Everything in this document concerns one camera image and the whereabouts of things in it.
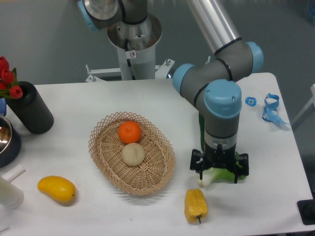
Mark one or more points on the red tulip flowers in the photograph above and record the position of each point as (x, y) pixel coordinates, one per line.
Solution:
(9, 87)

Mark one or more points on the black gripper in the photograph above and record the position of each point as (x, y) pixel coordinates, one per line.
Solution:
(220, 158)

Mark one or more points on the green bok choy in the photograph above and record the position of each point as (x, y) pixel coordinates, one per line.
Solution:
(217, 174)

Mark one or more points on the yellow mango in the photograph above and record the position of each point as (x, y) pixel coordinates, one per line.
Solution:
(58, 188)

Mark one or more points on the green cucumber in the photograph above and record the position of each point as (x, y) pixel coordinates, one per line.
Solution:
(201, 127)

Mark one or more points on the white metal base frame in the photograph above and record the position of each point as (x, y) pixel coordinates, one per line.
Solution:
(131, 69)

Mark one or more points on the beige steamed bun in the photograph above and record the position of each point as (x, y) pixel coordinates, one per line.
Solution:
(133, 154)

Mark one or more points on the black device at edge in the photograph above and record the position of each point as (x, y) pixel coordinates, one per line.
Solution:
(307, 211)

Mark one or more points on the white cylinder bottle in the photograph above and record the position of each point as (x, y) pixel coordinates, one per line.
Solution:
(10, 195)

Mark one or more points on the orange fruit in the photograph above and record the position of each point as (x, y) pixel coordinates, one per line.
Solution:
(129, 132)

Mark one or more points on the dark metal pot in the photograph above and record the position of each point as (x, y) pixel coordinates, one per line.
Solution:
(10, 142)

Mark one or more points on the blue round tag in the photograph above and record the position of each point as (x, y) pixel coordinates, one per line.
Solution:
(251, 101)

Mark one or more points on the yellow bell pepper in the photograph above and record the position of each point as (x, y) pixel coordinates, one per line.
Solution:
(195, 206)

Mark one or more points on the black cylindrical vase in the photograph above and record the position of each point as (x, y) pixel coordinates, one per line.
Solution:
(31, 109)

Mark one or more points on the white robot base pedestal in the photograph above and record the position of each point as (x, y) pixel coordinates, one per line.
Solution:
(136, 41)

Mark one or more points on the woven wicker basket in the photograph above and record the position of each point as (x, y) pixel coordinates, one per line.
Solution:
(141, 167)

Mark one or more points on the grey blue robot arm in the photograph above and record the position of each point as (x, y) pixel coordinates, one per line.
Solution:
(212, 89)

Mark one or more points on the small white box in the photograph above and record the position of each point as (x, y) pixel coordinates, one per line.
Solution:
(14, 173)

